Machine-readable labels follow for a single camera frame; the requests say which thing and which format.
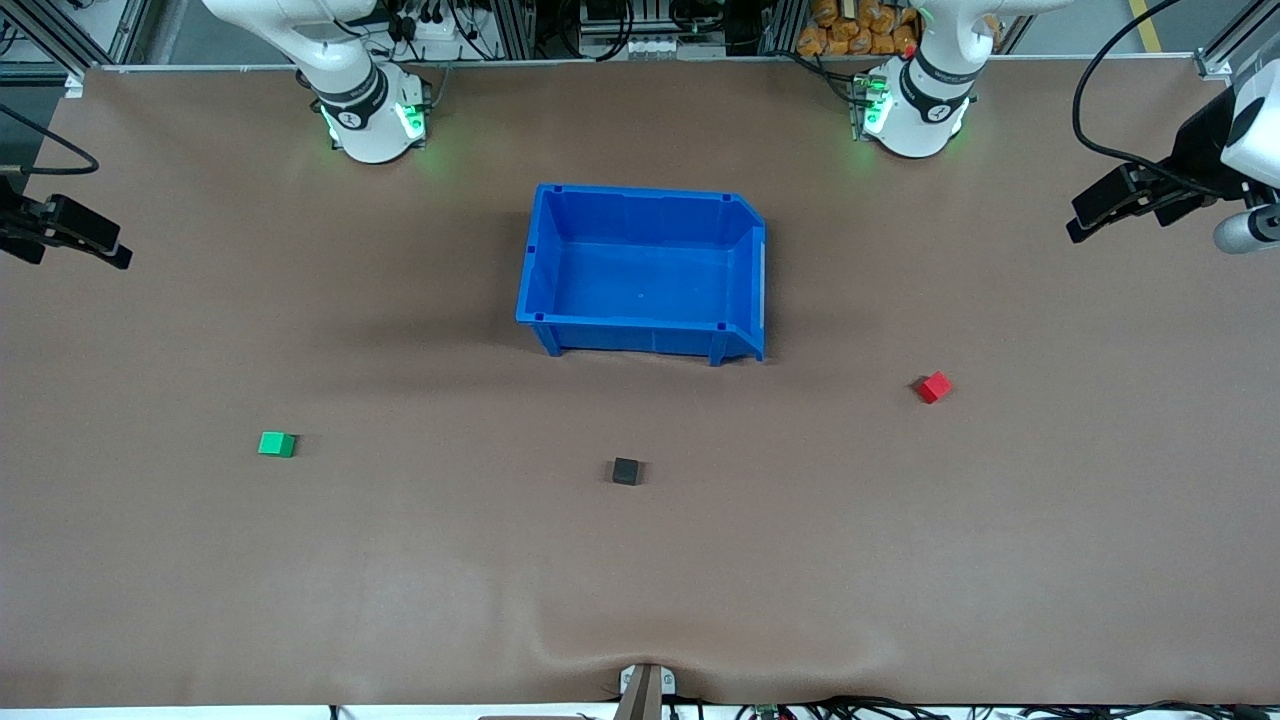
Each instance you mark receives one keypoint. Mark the white connector block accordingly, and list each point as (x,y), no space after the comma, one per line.
(650,46)

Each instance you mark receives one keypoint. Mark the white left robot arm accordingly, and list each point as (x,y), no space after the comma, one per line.
(920,120)

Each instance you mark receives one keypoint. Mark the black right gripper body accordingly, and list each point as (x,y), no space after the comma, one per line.
(12,222)

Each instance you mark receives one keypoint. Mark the small red cube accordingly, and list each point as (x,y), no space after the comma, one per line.
(935,387)

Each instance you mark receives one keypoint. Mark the small green cube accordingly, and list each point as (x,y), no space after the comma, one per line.
(276,444)

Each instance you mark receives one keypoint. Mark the grey metal camera bracket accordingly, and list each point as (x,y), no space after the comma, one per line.
(645,695)

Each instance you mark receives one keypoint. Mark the brown table mat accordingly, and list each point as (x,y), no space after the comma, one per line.
(300,600)

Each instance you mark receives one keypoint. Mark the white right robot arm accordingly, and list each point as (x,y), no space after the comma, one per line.
(370,130)

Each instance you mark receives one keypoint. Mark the aluminium frame strut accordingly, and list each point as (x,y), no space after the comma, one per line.
(1215,62)
(55,40)

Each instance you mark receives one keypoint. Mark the orange packets pile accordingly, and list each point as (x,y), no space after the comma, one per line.
(840,40)

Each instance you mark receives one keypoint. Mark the white power strip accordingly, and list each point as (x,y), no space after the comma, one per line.
(440,45)

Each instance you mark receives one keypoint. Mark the small black cube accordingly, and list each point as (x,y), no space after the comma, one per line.
(626,471)

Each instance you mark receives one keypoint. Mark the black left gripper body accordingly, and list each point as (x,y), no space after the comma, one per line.
(1196,150)

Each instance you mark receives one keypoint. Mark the blue plastic storage bin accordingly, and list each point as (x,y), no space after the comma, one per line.
(650,270)

